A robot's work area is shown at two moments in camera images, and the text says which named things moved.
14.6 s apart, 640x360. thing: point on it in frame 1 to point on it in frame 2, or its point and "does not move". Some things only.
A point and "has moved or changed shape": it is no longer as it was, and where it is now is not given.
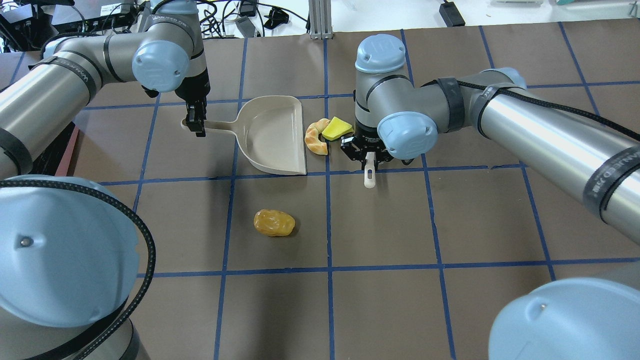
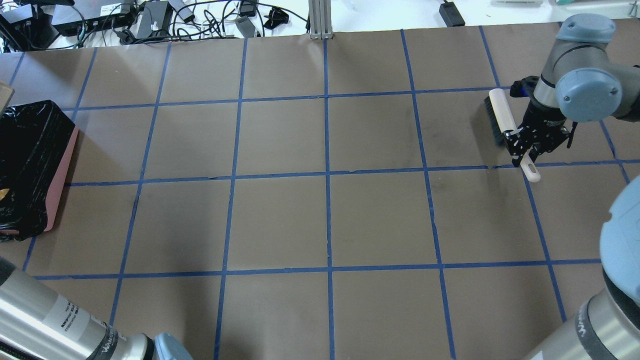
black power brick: (451, 14) does not move
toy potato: (273, 222) has moved or changed shape
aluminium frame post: (320, 15) does not move
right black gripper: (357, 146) to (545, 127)
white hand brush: (370, 158) has moved or changed shape
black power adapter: (246, 27) does not move
